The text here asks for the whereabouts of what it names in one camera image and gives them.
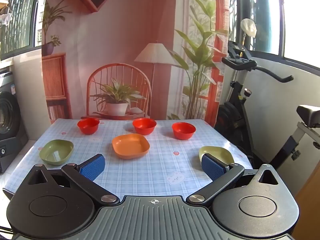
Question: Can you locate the green square plate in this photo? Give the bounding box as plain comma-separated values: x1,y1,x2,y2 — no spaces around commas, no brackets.
199,146,235,167
39,139,75,166

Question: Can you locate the dark washing machine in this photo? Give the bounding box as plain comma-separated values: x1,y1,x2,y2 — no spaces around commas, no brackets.
0,71,29,173

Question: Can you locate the brown wooden panel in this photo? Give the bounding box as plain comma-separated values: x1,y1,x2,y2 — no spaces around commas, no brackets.
296,177,320,240

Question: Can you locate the white cloth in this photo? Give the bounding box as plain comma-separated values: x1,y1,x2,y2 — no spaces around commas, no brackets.
240,18,258,43

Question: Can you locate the printed room backdrop cloth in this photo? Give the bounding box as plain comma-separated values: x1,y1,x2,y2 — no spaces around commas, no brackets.
41,0,229,128

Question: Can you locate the dark framed window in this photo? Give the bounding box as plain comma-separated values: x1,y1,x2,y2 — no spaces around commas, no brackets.
228,0,320,73
0,0,48,61

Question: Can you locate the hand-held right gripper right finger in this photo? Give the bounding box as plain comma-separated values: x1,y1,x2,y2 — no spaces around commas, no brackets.
185,153,282,207

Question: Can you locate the blue checkered tablecloth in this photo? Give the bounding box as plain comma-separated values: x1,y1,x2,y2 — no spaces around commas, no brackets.
2,118,254,202

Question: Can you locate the orange square plate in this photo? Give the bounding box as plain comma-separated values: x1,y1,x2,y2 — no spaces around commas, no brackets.
112,134,151,160

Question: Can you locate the black exercise bike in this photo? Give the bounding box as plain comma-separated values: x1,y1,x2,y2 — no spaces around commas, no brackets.
214,40,320,174

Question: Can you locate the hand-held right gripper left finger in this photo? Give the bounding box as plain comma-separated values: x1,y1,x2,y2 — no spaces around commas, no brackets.
26,153,121,207

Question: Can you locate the red plastic bowl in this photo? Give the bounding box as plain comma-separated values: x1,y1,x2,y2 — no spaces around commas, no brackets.
77,118,100,135
132,118,157,136
171,122,196,141

